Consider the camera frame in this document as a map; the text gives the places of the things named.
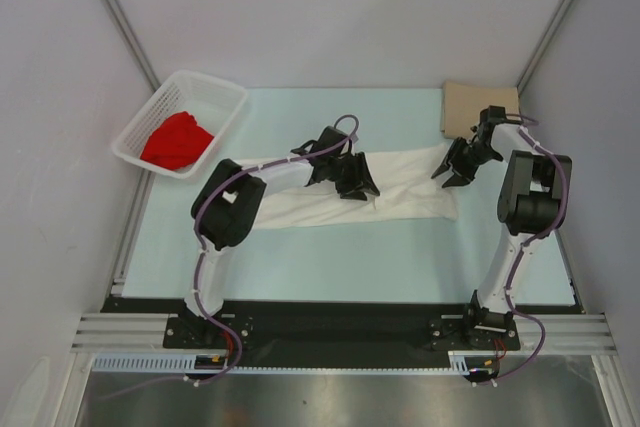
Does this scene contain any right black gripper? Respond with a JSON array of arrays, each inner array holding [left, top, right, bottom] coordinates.
[[432, 137, 501, 188]]

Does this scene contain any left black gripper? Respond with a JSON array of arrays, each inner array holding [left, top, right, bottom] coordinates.
[[326, 152, 379, 201]]

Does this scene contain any white t shirt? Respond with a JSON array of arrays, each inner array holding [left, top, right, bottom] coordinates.
[[254, 143, 457, 230]]

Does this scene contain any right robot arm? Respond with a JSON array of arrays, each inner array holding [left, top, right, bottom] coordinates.
[[429, 106, 572, 351]]

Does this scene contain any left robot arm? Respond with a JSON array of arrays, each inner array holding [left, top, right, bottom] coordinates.
[[179, 126, 380, 347]]

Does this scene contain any folded tan t shirt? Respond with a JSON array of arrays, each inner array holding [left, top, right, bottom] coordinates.
[[440, 80, 520, 139]]

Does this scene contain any red t shirt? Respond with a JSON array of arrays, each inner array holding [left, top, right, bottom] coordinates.
[[140, 111, 214, 171]]

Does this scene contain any white plastic basket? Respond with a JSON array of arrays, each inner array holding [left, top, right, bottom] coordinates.
[[111, 70, 249, 179]]

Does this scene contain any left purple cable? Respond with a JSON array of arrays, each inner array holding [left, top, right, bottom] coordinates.
[[92, 114, 361, 401]]

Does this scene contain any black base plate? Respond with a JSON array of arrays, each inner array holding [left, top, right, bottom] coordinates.
[[102, 297, 520, 370]]

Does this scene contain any white slotted cable duct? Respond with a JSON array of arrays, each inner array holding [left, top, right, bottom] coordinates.
[[92, 352, 490, 376]]

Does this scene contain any aluminium front rail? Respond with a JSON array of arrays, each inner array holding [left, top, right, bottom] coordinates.
[[71, 313, 617, 356]]

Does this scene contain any right aluminium frame post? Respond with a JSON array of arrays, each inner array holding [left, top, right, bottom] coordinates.
[[516, 0, 577, 96]]

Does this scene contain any aluminium frame post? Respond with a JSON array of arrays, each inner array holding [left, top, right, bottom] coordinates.
[[516, 0, 577, 96], [100, 0, 160, 91]]

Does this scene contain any left aluminium frame post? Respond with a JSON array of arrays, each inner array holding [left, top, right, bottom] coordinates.
[[100, 0, 160, 91]]

